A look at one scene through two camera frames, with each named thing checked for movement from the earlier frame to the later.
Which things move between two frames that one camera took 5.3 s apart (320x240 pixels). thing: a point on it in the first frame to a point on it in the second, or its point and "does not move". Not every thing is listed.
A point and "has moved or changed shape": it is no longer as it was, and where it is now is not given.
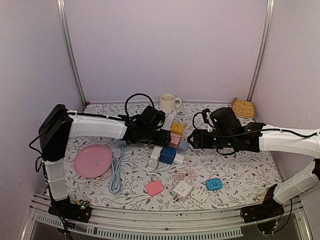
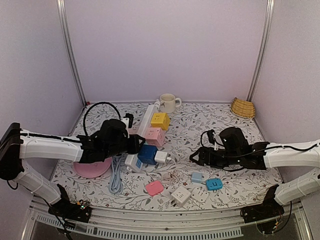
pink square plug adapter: x=154 y=187 does not move
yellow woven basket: x=243 y=108 does not move
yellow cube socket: x=177 y=128 has moved or changed shape
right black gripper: x=197 y=134 to x=208 y=160
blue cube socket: x=167 y=155 to x=146 y=154
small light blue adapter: x=183 y=145 to x=196 y=177
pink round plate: x=92 y=161 does not move
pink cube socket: x=174 y=140 has moved or changed shape
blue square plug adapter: x=212 y=184 does not move
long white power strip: x=154 y=159 has moved or changed shape
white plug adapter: x=199 y=194 does not move
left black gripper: x=164 y=140 to x=135 y=146
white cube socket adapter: x=182 y=190 has moved or changed shape
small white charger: x=179 y=158 to x=161 y=156
